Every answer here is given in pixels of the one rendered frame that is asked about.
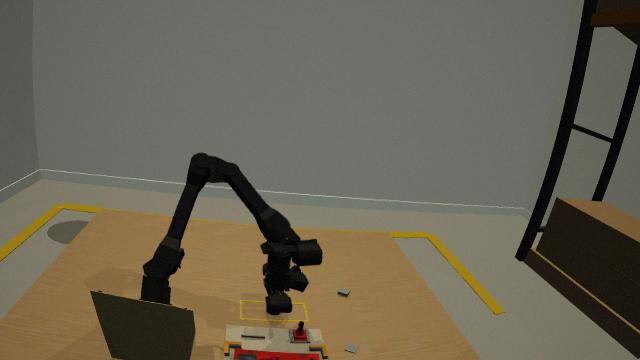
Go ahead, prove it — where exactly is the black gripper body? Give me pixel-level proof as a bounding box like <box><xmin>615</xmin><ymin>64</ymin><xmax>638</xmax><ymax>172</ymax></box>
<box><xmin>262</xmin><ymin>262</ymin><xmax>293</xmax><ymax>313</ymax></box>

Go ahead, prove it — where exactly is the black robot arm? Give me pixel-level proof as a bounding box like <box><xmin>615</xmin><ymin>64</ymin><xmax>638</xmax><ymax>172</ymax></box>
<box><xmin>139</xmin><ymin>152</ymin><xmax>323</xmax><ymax>304</ymax></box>

